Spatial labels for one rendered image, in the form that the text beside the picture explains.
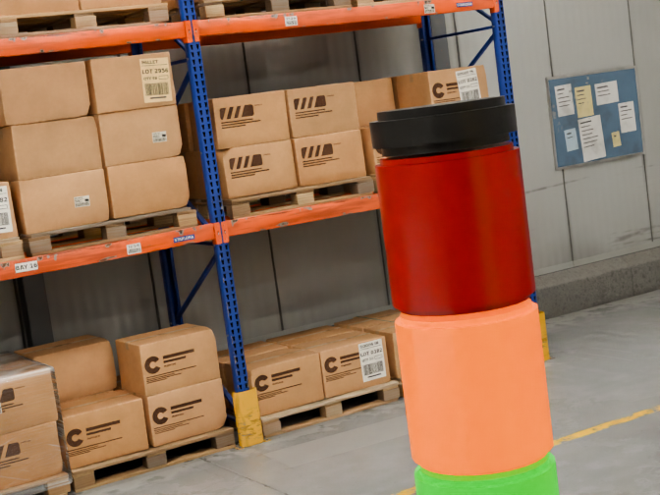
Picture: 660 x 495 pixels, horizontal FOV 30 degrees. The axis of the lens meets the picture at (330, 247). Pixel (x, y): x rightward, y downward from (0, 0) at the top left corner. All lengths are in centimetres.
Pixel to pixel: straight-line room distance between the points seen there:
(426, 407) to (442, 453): 2
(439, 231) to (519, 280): 3
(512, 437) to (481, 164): 9
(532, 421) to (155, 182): 814
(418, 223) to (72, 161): 794
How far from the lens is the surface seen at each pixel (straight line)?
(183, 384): 872
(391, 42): 1111
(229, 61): 1028
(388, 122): 41
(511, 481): 43
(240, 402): 877
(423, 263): 41
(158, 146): 855
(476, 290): 41
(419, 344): 42
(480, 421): 42
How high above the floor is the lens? 235
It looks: 7 degrees down
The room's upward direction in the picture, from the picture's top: 8 degrees counter-clockwise
